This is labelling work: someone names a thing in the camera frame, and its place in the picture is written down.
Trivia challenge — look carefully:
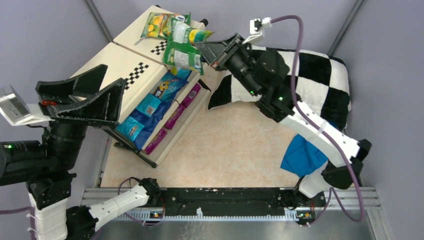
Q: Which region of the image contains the black white checkered pillow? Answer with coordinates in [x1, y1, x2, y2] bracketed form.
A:
[207, 49, 352, 130]

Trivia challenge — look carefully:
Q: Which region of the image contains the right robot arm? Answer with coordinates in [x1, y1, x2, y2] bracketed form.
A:
[195, 34, 371, 199]

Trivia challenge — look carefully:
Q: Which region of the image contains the cream three-tier shelf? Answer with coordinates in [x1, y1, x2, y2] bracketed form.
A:
[74, 5, 211, 168]

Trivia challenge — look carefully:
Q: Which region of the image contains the green Fox's candy bag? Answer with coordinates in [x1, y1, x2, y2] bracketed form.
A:
[140, 12, 191, 39]

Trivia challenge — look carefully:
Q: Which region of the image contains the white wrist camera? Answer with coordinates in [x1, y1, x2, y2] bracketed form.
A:
[0, 85, 53, 126]
[242, 17, 272, 45]

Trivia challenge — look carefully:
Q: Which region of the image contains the blue Sugus candy bag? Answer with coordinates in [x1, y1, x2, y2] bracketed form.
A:
[149, 72, 188, 102]

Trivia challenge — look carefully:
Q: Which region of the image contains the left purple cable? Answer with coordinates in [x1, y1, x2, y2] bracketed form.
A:
[0, 205, 37, 240]

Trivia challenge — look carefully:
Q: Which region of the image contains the blue fruit candy bag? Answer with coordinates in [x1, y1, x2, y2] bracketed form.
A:
[169, 66, 192, 80]

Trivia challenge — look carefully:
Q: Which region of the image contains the blue mint candy bag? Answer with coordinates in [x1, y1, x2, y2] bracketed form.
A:
[116, 93, 173, 150]

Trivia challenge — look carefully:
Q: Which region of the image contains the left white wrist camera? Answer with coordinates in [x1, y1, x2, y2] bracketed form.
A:
[0, 85, 53, 126]

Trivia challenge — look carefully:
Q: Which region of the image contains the purple grape candy bag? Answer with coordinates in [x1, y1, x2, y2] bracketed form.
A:
[164, 104, 186, 130]
[180, 83, 202, 108]
[143, 128, 167, 155]

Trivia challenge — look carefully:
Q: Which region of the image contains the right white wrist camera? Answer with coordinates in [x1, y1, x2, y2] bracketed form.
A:
[242, 17, 272, 45]

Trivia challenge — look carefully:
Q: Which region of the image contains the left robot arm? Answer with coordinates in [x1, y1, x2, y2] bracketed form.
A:
[0, 64, 161, 240]

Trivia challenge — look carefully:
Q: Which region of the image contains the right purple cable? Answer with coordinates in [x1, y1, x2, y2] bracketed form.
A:
[269, 14, 366, 223]

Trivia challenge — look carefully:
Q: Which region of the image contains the purple cable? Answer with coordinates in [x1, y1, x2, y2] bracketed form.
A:
[269, 14, 366, 223]
[0, 205, 37, 240]

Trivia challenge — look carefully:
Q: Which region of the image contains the blue cloth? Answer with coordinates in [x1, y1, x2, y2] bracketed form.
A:
[280, 134, 328, 178]

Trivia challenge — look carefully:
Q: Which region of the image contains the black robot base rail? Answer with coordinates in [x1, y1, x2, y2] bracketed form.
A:
[99, 187, 329, 223]

